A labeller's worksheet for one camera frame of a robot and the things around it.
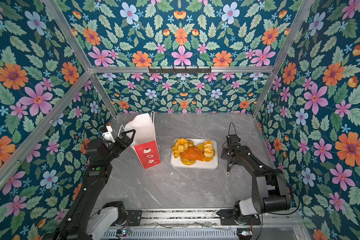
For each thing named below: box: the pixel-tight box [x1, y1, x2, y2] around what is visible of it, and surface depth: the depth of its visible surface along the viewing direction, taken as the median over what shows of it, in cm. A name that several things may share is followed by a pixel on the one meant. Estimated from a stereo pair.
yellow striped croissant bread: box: [172, 143, 181, 159], surface depth 96 cm
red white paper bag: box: [124, 113, 161, 170], surface depth 85 cm
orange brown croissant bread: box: [180, 146, 205, 160], surface depth 90 cm
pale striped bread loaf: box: [204, 140, 214, 158], surface depth 92 cm
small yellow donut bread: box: [180, 157, 196, 166], surface depth 92 cm
